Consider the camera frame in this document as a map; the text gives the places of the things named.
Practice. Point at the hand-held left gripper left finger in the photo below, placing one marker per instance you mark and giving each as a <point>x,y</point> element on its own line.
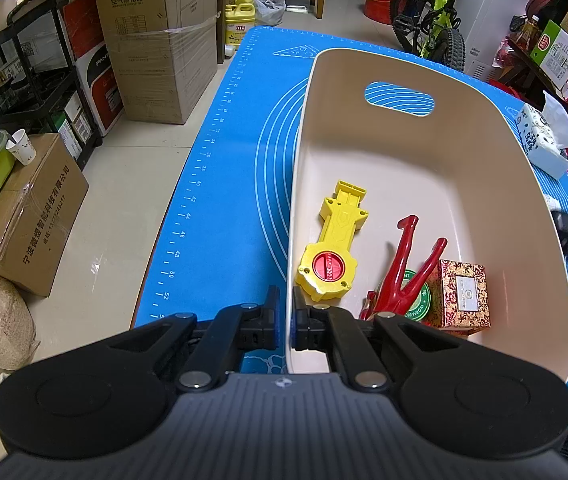
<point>275,321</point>

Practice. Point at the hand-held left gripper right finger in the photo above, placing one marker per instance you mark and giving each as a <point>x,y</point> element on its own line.
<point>295,321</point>

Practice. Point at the yellow toy launcher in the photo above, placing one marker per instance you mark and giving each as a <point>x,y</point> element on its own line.
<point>336,240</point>

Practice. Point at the red toy figurine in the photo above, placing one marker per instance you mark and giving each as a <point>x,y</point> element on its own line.
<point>404,265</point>

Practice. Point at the green round tin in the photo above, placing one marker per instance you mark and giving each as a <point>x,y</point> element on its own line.
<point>416,305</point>

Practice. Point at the brown patterned paper box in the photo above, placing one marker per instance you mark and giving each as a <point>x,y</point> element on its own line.
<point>464,295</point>

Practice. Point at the beige plastic storage bin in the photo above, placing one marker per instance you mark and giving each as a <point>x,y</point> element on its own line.
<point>414,160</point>

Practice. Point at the white patterned tissue box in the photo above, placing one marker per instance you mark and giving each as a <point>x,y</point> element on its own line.
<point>544,140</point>

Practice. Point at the blue silicone baking mat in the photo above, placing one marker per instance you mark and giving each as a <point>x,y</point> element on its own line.
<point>244,160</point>

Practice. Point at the green and white carton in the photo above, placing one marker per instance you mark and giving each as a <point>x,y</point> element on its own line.
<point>556,52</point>

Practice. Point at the white chest freezer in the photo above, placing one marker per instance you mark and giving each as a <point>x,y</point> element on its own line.
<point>504,10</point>

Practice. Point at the green and black bicycle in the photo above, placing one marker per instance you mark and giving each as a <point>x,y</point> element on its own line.
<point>439,25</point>

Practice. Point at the low brown cardboard box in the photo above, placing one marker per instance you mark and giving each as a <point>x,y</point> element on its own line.
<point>28,220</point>

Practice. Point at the plastic-wrapped cardboard box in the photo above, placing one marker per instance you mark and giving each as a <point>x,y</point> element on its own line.
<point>163,75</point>

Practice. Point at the yellow detergent bottle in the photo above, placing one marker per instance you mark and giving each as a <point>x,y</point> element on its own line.
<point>240,22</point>

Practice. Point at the white paper cup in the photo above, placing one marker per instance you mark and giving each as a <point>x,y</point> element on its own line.
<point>22,147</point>

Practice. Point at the red and white appliance box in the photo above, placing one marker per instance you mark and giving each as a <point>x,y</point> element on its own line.
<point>96,70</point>

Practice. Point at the grey plastic bag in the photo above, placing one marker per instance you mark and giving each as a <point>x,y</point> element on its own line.
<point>270,5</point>

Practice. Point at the black utility cart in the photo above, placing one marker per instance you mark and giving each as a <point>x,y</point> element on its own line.
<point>28,85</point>

